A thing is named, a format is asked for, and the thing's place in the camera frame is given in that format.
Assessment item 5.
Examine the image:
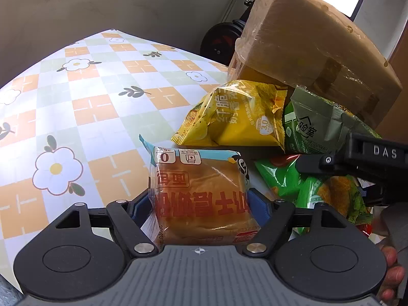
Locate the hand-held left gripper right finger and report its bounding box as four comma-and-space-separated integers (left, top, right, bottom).
245, 188, 347, 256

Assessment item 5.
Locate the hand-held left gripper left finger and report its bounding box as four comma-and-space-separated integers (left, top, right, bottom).
56, 194, 158, 257

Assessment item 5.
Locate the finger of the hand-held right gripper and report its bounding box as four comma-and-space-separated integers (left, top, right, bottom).
339, 112, 383, 141
296, 153, 350, 177

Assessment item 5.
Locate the grey green snack bag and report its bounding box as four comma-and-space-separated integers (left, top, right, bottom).
284, 85, 383, 155

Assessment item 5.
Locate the packaged bread slice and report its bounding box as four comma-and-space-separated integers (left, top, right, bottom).
139, 134, 261, 247

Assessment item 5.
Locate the person's right hand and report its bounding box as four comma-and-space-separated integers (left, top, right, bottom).
377, 245, 407, 304

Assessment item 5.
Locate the green chips bag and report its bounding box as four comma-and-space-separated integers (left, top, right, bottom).
254, 155, 374, 235

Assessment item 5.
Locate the yellow snack bag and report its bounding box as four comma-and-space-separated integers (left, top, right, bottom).
171, 80, 288, 151

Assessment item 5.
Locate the taped cardboard box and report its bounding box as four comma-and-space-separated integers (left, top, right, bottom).
228, 0, 403, 129

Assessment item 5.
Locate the floral checkered tablecloth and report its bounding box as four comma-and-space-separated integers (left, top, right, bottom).
0, 29, 266, 294

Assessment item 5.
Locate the black exercise bike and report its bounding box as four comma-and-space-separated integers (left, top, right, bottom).
200, 0, 256, 66

